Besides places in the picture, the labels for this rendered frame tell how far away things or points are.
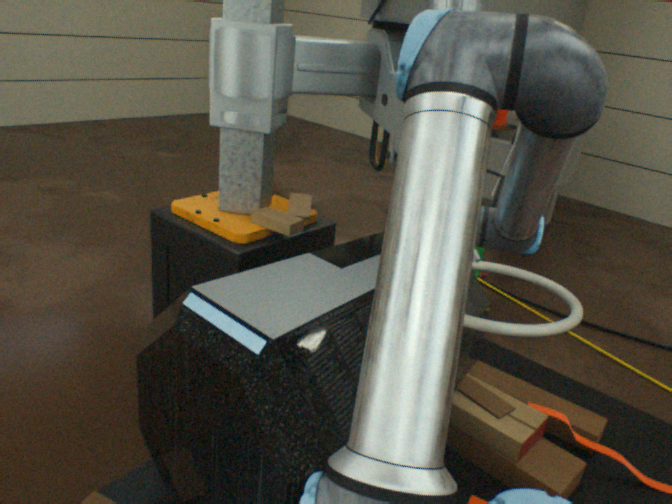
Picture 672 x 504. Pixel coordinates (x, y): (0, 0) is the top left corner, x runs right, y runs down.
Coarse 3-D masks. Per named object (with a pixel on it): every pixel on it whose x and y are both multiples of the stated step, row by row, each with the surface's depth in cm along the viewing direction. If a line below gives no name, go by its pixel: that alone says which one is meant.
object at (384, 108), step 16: (368, 32) 259; (384, 32) 238; (400, 32) 241; (384, 48) 234; (400, 48) 232; (384, 64) 233; (384, 80) 233; (368, 96) 261; (384, 96) 232; (368, 112) 256; (384, 112) 232; (384, 128) 236
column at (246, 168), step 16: (224, 0) 216; (240, 0) 215; (256, 0) 214; (272, 0) 214; (224, 16) 218; (240, 16) 217; (256, 16) 216; (272, 16) 217; (224, 128) 235; (224, 144) 238; (240, 144) 236; (256, 144) 235; (272, 144) 248; (224, 160) 240; (240, 160) 239; (256, 160) 238; (272, 160) 253; (224, 176) 243; (240, 176) 242; (256, 176) 241; (272, 176) 257; (224, 192) 246; (240, 192) 244; (256, 192) 243; (224, 208) 249; (240, 208) 247; (256, 208) 246
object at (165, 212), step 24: (168, 216) 248; (168, 240) 250; (192, 240) 238; (216, 240) 230; (264, 240) 235; (288, 240) 241; (312, 240) 254; (168, 264) 256; (192, 264) 243; (216, 264) 231; (240, 264) 223; (264, 264) 234; (168, 288) 261
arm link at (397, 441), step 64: (448, 64) 68; (512, 64) 67; (448, 128) 67; (448, 192) 66; (384, 256) 68; (448, 256) 65; (384, 320) 65; (448, 320) 64; (384, 384) 63; (448, 384) 64; (384, 448) 62
